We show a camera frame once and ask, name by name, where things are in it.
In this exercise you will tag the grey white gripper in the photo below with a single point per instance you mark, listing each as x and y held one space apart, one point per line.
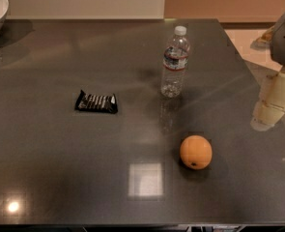
271 103

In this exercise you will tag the clear plastic water bottle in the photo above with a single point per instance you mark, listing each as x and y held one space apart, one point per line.
175 60

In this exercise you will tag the black snack bar wrapper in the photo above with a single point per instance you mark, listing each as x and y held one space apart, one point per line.
96 103

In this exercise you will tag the orange fruit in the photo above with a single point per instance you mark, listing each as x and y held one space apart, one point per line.
196 152

